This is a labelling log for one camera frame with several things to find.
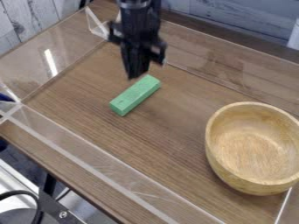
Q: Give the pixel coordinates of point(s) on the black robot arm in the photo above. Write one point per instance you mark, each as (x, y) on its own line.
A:
(136, 33)

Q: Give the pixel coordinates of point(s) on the clear acrylic tray wall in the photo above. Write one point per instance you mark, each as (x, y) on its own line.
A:
(114, 186)

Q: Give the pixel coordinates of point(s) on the light wooden bowl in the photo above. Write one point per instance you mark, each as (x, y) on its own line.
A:
(253, 147)

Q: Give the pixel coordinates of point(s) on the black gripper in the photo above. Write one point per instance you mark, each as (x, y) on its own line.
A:
(136, 32)

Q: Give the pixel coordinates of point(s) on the green rectangular block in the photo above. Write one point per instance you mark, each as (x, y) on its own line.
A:
(136, 95)

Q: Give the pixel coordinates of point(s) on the clear acrylic corner bracket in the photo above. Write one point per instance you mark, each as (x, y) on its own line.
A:
(98, 27)

